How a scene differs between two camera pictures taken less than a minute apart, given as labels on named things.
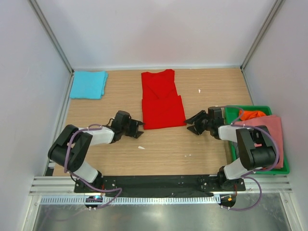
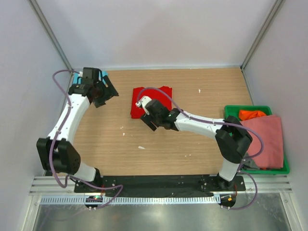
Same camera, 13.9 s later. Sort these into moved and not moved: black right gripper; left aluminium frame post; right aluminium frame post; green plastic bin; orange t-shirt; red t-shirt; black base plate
Moved: red t-shirt; green plastic bin; black right gripper
Not moved: left aluminium frame post; black base plate; orange t-shirt; right aluminium frame post
